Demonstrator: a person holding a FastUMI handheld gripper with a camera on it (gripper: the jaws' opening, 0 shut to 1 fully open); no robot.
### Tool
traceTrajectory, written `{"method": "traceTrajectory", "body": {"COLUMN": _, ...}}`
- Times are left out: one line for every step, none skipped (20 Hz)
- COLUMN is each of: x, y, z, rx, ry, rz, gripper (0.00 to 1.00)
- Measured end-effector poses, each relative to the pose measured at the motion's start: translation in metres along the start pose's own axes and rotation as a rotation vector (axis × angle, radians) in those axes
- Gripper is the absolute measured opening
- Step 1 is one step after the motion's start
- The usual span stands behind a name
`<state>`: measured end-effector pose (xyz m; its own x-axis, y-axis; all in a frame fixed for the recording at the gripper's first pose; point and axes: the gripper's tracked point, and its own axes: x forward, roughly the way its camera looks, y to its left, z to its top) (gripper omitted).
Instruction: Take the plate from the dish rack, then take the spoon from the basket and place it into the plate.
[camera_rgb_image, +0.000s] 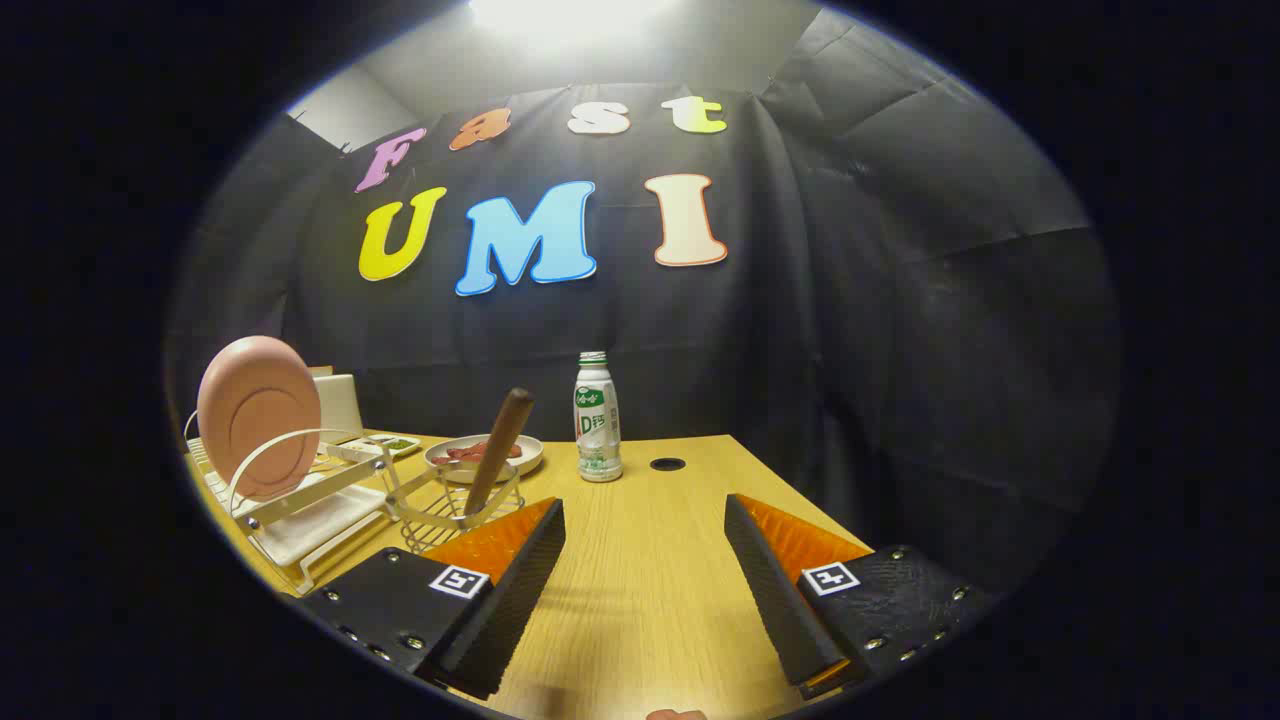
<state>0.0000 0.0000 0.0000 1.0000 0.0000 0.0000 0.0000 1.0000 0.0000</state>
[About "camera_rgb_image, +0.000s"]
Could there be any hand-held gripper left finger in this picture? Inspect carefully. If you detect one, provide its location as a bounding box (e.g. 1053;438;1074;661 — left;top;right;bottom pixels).
300;497;567;701

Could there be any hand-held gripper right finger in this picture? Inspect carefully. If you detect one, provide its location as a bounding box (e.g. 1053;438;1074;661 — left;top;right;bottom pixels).
724;493;991;701

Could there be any metal wire basket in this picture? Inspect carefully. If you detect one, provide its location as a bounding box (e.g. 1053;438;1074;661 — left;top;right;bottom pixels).
385;462;526;554

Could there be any wooden-handled metal spoon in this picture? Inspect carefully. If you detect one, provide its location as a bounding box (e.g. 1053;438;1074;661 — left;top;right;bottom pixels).
465;388;536;521

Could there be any white wire dish rack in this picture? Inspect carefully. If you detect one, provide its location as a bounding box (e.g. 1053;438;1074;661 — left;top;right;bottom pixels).
183;405;426;598

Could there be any pink plate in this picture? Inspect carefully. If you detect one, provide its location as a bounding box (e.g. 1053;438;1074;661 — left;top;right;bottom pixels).
197;335;323;501

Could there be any beige plate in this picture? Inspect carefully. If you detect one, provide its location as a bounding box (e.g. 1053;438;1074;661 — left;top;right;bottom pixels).
424;434;545;485

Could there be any white divided tray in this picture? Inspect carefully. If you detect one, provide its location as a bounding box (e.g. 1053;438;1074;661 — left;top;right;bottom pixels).
345;433;423;461

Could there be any white bottle with green label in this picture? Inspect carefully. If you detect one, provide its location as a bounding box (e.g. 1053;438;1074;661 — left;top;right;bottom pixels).
573;351;624;483

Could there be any white toaster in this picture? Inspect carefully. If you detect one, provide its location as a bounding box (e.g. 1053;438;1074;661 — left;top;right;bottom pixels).
312;370;366;445

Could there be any black backdrop cloth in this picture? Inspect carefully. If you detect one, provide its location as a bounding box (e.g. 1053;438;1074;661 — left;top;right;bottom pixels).
165;10;1121;601

